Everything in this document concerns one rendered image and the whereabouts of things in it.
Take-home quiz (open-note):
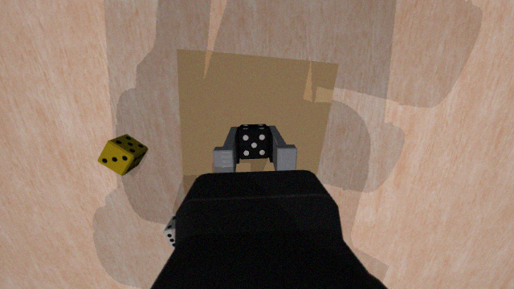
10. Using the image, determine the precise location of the tan translucent mat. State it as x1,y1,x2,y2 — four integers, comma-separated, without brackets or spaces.
177,49,339,194

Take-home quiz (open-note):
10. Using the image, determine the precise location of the white die with black pips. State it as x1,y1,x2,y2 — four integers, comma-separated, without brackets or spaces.
163,216,175,249

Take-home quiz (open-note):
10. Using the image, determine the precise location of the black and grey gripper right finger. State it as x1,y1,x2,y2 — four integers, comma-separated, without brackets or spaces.
267,125,297,171

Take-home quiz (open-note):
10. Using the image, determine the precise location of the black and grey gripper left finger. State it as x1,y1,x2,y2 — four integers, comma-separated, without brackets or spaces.
213,127,240,173

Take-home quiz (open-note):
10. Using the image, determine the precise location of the yellow die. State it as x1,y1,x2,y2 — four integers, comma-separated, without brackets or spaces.
98,134,148,176

